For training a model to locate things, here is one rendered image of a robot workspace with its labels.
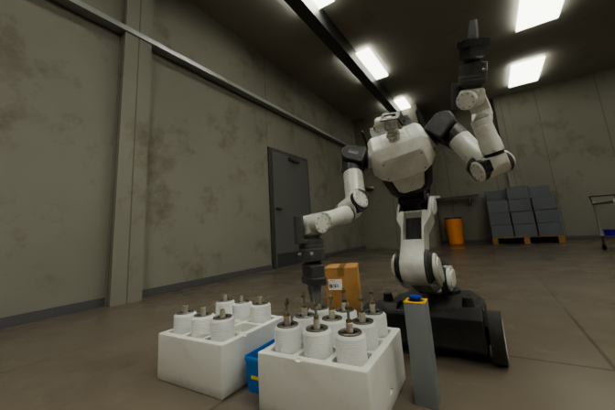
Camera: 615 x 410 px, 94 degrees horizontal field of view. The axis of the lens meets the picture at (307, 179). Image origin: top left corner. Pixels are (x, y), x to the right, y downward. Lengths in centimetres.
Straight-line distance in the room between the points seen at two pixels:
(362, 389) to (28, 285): 291
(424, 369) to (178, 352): 93
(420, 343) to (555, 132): 907
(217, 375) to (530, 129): 944
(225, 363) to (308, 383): 37
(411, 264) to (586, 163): 870
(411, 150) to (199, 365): 120
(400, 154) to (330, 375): 86
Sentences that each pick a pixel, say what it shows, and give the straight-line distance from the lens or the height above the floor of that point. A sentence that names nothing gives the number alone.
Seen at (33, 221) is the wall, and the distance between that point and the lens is 338.
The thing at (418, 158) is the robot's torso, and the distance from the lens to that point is 133.
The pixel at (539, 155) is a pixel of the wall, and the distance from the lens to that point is 975.
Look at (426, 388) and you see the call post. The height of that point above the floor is 6.
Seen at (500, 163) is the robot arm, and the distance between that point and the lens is 122.
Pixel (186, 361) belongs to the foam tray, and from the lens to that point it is 143.
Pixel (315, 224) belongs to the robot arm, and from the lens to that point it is 97.
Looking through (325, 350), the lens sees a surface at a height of 20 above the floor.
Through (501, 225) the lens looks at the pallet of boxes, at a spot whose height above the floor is 44.
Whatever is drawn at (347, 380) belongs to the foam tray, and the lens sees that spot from 100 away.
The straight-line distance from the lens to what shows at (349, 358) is 101.
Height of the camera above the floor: 57
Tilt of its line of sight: 11 degrees up
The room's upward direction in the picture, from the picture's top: 4 degrees counter-clockwise
